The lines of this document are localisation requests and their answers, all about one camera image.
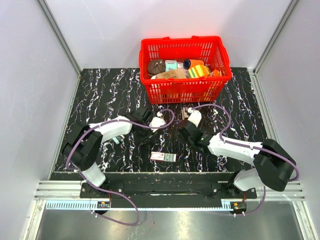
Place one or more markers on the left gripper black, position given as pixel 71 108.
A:
pixel 143 140

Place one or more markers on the light blue stapler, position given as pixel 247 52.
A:
pixel 118 139

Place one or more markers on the red white staple box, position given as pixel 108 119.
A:
pixel 164 157

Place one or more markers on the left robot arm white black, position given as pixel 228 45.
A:
pixel 83 143

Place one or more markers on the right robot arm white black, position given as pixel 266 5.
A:
pixel 272 165

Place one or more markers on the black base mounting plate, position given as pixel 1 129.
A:
pixel 206 184

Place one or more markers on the yellow green striped package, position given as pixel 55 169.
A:
pixel 198 71

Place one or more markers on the brown round item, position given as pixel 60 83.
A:
pixel 156 66

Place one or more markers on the brown cardboard box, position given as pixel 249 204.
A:
pixel 171 74

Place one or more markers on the red plastic basket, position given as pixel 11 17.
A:
pixel 209 49

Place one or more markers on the teal small box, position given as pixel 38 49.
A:
pixel 170 65

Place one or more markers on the orange bottle blue cap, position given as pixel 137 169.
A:
pixel 189 63

